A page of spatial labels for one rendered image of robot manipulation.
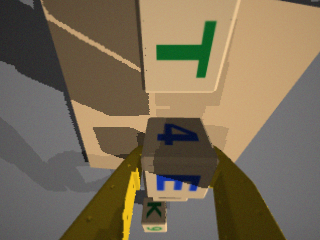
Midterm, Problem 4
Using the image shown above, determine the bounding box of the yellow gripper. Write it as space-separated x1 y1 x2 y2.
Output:
59 145 286 240

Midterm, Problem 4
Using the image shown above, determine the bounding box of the tan flat mat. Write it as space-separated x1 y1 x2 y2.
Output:
41 0 320 169

